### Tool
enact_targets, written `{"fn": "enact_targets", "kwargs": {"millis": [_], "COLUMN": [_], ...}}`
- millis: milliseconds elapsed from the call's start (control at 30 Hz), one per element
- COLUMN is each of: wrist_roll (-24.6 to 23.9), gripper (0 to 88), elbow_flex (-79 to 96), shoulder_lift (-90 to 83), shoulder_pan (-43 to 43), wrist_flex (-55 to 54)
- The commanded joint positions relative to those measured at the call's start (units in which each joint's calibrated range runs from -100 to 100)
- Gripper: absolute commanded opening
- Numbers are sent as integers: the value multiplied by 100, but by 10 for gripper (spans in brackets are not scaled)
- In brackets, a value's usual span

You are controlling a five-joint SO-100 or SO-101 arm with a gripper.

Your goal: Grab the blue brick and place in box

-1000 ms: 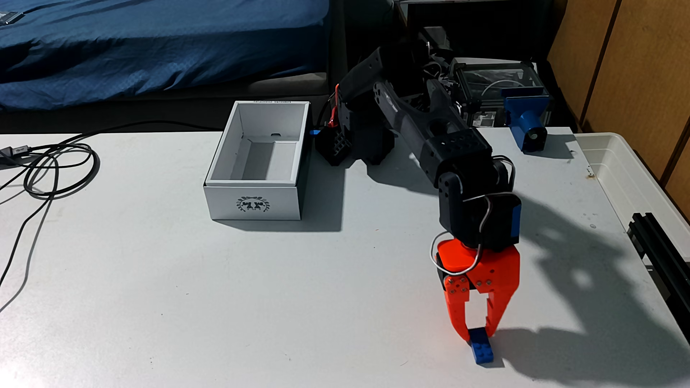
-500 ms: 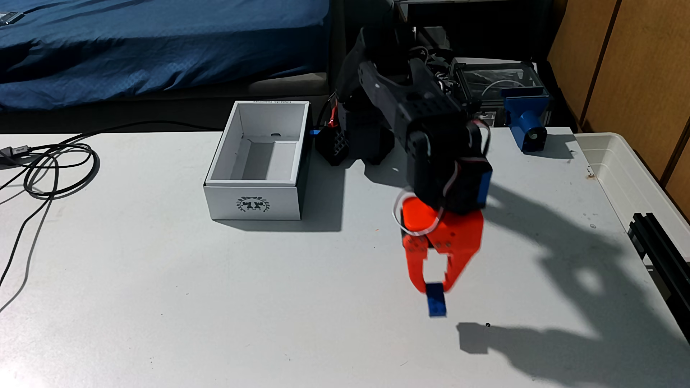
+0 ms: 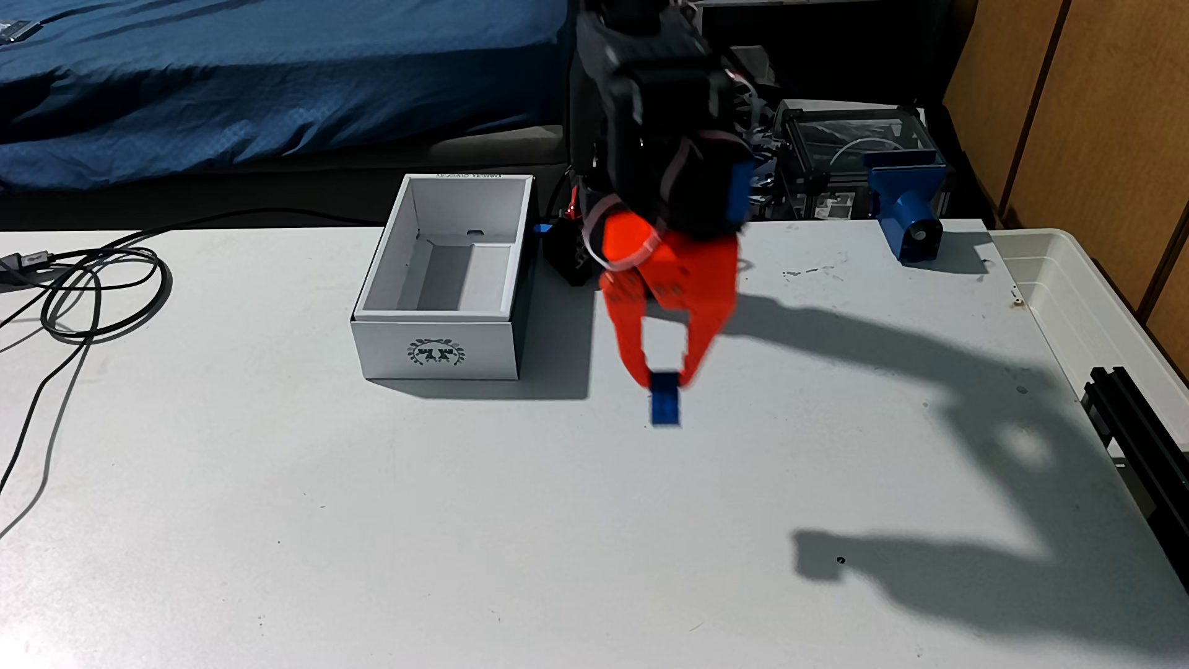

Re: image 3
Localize blue toy brick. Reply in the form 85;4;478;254
649;370;683;427

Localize wooden wardrobe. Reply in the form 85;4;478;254
942;0;1189;377

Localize transparent box black frame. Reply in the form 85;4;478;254
769;98;933;222

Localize white cardboard box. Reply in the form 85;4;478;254
350;173;537;381

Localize white plastic bin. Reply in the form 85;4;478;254
991;227;1189;449

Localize black aluminium extrusion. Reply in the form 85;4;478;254
1081;366;1189;592

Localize blue printed camera mount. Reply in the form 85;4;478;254
865;153;951;265

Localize black cable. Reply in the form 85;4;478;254
0;206;382;542

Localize bed with blue cover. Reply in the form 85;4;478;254
0;0;570;232

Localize grey cable plug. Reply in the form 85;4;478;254
0;249;53;282

